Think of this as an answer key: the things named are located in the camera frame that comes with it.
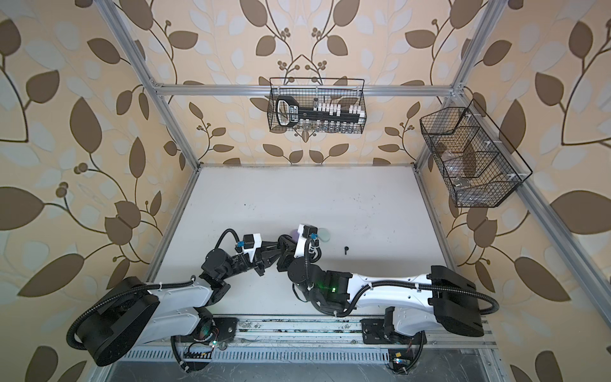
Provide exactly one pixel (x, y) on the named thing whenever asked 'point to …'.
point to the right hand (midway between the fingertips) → (281, 243)
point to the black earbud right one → (346, 248)
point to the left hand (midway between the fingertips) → (285, 247)
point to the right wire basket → (480, 166)
